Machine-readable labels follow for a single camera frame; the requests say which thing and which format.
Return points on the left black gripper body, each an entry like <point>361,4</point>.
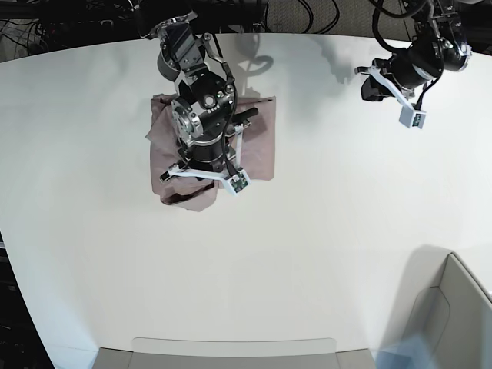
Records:
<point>410,69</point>

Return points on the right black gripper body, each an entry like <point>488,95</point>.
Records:
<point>208,153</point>

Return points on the pink T-shirt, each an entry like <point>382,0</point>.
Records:
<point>257,153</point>

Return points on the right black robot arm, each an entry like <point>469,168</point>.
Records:
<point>204,110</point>

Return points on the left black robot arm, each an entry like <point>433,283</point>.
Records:
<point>439,44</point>

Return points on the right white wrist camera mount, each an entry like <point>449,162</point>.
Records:
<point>234,183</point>

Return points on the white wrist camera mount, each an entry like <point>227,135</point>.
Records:
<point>234,183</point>
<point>410,116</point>

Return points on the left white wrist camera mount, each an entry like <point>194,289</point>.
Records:
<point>410,116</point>

